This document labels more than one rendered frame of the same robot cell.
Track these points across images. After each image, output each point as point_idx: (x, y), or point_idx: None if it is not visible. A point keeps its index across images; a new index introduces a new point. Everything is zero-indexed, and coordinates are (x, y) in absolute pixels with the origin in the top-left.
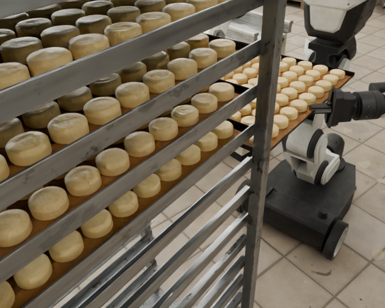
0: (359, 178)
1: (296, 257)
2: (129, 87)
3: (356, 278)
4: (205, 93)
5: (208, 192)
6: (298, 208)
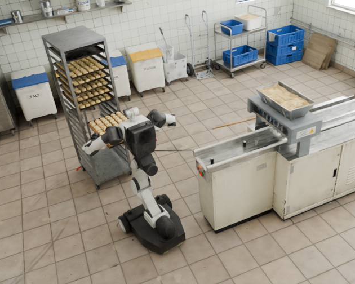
0: (165, 267)
1: None
2: None
3: (109, 233)
4: (79, 97)
5: None
6: (140, 209)
